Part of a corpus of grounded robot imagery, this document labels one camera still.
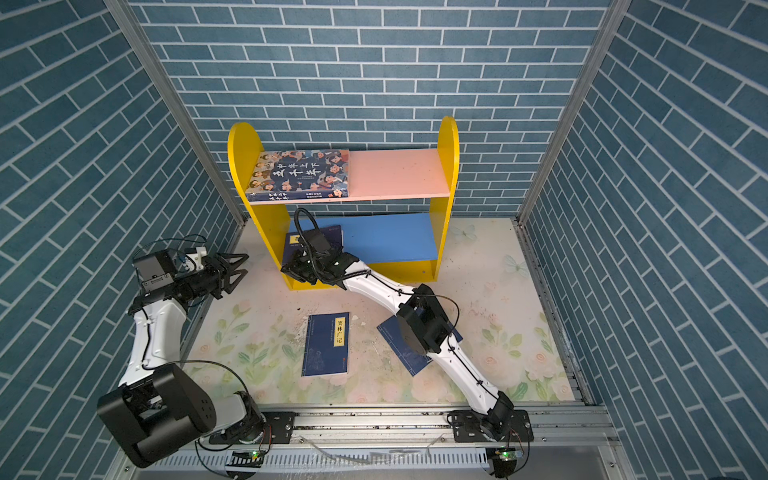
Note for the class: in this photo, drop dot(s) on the aluminium frame rail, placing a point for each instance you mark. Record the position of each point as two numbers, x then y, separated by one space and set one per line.
570 441

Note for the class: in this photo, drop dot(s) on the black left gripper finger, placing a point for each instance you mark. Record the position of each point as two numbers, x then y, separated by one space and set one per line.
228 281
225 262

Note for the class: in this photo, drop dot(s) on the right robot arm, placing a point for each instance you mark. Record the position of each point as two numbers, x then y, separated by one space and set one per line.
425 328

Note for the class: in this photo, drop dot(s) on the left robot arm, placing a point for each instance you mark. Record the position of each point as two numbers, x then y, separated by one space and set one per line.
156 407

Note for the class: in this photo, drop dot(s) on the colourful illustrated history book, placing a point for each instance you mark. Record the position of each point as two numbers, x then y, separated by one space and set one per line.
299 175

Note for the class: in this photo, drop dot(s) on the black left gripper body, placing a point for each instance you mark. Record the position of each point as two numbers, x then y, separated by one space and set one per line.
202 282

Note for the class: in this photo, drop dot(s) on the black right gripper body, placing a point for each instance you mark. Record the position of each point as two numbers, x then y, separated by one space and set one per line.
298 271

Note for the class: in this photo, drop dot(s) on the navy book yellow label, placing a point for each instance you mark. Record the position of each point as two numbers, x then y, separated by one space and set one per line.
322 240

